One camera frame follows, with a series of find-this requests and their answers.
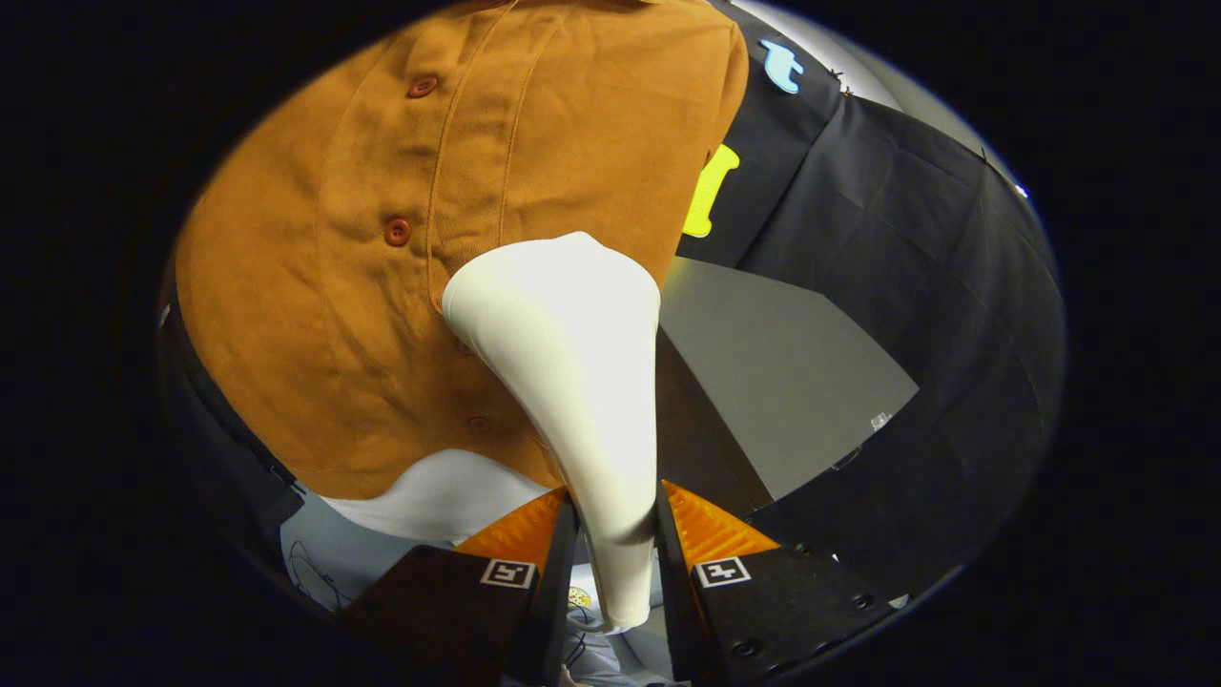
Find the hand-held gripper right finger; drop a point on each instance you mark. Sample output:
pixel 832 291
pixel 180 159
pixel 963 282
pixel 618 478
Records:
pixel 672 592

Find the grey cabinet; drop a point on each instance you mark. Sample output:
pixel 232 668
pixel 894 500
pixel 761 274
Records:
pixel 773 363

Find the orange-brown button shirt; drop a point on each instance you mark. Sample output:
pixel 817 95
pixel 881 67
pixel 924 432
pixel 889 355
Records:
pixel 334 334

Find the black backdrop cloth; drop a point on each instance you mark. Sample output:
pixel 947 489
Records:
pixel 935 286

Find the white mannequin torso form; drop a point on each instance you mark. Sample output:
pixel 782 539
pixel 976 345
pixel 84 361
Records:
pixel 439 501

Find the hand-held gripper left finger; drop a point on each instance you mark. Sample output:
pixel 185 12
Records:
pixel 558 582

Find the white garment steamer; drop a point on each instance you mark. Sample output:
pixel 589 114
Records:
pixel 572 382

